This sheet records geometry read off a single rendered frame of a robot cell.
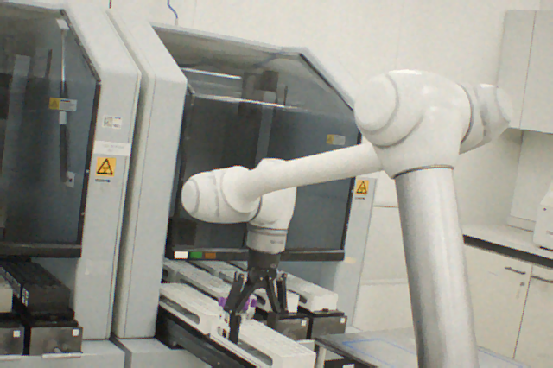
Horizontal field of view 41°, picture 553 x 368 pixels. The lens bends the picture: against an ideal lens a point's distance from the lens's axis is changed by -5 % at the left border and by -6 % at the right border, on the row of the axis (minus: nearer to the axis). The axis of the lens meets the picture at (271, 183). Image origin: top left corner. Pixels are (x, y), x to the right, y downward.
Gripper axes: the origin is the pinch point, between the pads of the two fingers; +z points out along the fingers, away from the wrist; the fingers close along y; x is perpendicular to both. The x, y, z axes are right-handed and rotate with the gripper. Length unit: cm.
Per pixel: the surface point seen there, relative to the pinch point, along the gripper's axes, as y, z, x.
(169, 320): -6.8, 6.0, 28.0
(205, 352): -6.8, 7.9, 9.0
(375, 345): 36.0, 4.3, -6.0
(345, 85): 55, -64, 44
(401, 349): 41.5, 4.3, -10.5
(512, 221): 290, -6, 139
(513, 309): 229, 31, 84
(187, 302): -4.4, -0.2, 24.3
